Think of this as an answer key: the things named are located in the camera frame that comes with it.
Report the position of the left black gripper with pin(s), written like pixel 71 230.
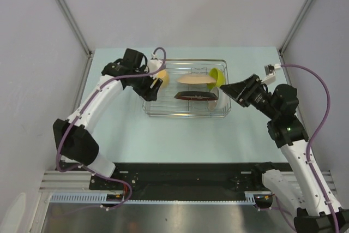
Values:
pixel 152 94

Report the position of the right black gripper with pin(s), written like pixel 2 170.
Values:
pixel 241 91

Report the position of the white bowl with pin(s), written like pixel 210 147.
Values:
pixel 221 102

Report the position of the yellow mug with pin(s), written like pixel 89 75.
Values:
pixel 164 76

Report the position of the lime green bowl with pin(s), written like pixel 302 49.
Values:
pixel 218 76

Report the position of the metal wire dish rack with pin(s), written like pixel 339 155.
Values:
pixel 168 106

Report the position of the red rimmed beige plate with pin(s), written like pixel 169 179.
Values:
pixel 196 96

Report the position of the beige bird pattern plate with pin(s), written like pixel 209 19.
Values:
pixel 196 79

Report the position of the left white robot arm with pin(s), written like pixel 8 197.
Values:
pixel 73 135

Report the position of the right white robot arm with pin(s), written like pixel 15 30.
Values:
pixel 312 205

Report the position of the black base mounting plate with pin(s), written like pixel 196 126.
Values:
pixel 193 182

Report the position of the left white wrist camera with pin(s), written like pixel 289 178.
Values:
pixel 155 65

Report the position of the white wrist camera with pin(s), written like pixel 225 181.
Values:
pixel 270 71
pixel 155 65

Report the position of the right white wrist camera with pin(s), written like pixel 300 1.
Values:
pixel 270 71

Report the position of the aluminium frame rail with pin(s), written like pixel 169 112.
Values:
pixel 71 181

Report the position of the light blue cable duct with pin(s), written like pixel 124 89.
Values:
pixel 104 198

